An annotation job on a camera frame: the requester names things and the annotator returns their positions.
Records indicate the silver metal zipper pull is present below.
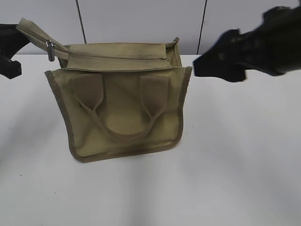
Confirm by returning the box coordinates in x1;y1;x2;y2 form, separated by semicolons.
45;40;55;62

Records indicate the khaki yellow canvas bag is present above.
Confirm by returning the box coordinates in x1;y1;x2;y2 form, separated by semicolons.
16;19;192;162

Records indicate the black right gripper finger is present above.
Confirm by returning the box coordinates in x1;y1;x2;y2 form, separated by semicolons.
213;29;247;56
193;53;246;83

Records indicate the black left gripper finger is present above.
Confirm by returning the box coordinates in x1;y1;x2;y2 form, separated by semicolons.
0;56;22;79
0;24;30;56

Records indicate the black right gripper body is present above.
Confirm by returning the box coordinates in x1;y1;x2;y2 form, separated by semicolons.
244;0;301;76

